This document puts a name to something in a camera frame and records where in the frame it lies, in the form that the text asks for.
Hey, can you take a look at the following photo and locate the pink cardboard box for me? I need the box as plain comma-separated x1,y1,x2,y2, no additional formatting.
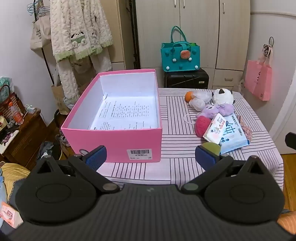
60,69,162,163

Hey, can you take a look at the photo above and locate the plastic bag of tissue packs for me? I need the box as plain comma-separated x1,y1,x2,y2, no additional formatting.
0,76,13,93

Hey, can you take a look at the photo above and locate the wooden cabinet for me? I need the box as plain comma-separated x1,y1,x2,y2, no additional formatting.
0,110,50,171

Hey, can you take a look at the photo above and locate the yellow bedding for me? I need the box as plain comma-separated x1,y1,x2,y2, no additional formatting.
0,162,30,209

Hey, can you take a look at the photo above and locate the black suitcase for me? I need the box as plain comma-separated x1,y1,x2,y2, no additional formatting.
164,68,210,89

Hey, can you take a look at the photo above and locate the teal felt tote bag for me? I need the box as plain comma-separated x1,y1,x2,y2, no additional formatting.
161,26,200,72

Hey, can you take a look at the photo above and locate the blue wet wipes pack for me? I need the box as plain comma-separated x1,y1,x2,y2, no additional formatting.
218,111,250,154

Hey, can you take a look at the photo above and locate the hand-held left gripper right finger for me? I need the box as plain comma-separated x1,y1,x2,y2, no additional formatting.
180,146,269,194

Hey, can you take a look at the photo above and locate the black coat rack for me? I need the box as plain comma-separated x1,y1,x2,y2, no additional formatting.
35,0,60,93

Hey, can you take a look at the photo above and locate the pink floral scrunchie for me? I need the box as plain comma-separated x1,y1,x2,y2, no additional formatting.
237,115,253,142

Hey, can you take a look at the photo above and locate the white panda plush toy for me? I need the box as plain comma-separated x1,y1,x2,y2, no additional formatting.
211,88,235,106

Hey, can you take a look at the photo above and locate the white sneaker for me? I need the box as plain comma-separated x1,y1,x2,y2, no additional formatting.
60,130,71,147

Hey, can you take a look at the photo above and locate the green makeup sponge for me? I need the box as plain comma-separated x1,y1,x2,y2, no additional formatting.
200,142,221,156

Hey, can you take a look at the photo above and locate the cream fleece pajamas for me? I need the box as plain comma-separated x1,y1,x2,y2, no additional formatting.
50,0,114,109

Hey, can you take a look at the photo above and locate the white fluffy ball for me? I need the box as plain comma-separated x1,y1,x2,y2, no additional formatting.
193,90,213,102
190,97,206,111

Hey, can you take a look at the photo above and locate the wall hook with hair ties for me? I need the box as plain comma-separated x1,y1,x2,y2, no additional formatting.
262,37,275,57

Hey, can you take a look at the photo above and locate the pink fluffy pompom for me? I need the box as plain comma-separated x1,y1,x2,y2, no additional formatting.
194,115,212,137

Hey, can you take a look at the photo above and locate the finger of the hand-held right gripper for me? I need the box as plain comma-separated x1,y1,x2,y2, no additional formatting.
285,132,296,152

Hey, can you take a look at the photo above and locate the white door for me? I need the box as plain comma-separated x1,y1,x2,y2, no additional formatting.
269,88,296,153

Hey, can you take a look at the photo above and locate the beige canvas tote bag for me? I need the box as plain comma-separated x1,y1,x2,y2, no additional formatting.
30,7,52,51

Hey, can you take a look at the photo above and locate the brown paper bag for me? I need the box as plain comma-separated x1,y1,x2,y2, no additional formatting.
51,67,80,115

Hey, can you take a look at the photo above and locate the pink shopping bag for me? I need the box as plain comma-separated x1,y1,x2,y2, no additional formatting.
245,45,273,101

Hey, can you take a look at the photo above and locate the striped tablecloth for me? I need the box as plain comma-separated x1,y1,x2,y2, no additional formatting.
99,88,284,193

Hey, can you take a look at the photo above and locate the pink packet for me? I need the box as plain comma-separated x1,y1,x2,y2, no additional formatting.
0,202,23,234

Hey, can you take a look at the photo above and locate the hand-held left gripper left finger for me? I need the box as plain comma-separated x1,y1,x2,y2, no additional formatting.
30,146,120,193

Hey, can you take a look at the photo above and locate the small white tissue pack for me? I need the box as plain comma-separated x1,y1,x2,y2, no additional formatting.
203,113,227,142

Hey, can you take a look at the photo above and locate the woven basket bag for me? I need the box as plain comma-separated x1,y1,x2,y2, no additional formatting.
0,85,26,116

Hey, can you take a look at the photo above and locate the beige wardrobe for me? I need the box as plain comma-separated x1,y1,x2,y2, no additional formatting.
135,0,251,93

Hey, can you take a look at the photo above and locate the orange drink bottle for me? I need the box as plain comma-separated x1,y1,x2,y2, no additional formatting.
9,102,25,124

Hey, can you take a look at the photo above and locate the light blue clothes hanger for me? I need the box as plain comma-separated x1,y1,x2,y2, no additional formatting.
26,0,50,16

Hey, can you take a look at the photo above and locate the purple plush toy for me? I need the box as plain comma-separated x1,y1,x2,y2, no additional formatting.
196,103,234,118

